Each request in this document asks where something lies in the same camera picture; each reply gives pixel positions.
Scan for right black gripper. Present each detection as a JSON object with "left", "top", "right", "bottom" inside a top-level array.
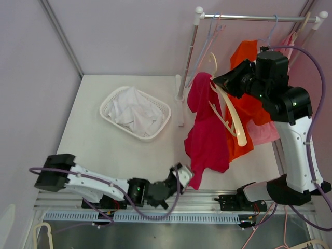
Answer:
[{"left": 213, "top": 59, "right": 269, "bottom": 102}]

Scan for beige wooden hanger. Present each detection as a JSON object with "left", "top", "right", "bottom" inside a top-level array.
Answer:
[{"left": 208, "top": 52, "right": 248, "bottom": 147}]

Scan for magenta t shirt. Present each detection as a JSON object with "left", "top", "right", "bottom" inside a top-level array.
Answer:
[{"left": 184, "top": 72, "right": 229, "bottom": 190}]

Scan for blue wire hanger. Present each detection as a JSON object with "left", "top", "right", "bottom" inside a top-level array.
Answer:
[{"left": 190, "top": 14, "right": 224, "bottom": 88}]

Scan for white t shirt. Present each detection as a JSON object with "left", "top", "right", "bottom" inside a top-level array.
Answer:
[{"left": 108, "top": 87, "right": 163, "bottom": 136}]

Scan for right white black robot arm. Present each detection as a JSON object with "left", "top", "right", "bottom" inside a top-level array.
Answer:
[{"left": 212, "top": 51, "right": 331, "bottom": 210}]

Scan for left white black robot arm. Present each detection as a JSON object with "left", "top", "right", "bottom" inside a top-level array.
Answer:
[{"left": 30, "top": 154, "right": 193, "bottom": 209}]

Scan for orange t shirt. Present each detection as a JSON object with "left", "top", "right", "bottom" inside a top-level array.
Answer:
[{"left": 227, "top": 40, "right": 271, "bottom": 161}]

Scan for pink t shirt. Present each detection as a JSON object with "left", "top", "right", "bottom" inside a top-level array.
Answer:
[{"left": 247, "top": 31, "right": 298, "bottom": 146}]

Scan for pink hanger on floor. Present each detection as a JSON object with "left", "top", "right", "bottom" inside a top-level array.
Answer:
[{"left": 241, "top": 203, "right": 291, "bottom": 249}]

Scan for beige hanger bottom left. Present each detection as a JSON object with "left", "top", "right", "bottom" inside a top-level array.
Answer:
[{"left": 32, "top": 222, "right": 55, "bottom": 249}]

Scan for beige hanger bottom right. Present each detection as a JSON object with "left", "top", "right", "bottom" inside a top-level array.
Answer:
[{"left": 278, "top": 239, "right": 329, "bottom": 249}]

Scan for metal clothes rack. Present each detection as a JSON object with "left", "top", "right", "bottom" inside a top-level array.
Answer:
[{"left": 175, "top": 6, "right": 328, "bottom": 127}]

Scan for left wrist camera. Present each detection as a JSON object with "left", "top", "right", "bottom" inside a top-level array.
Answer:
[{"left": 178, "top": 165, "right": 194, "bottom": 188}]

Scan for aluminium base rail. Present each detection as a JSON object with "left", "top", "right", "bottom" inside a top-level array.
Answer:
[{"left": 33, "top": 189, "right": 316, "bottom": 215}]

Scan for pink wire hanger on rack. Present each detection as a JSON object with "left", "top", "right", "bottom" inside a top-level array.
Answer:
[{"left": 188, "top": 12, "right": 226, "bottom": 88}]

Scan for white cable duct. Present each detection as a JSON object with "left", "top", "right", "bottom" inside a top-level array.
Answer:
[{"left": 44, "top": 211, "right": 240, "bottom": 224}]

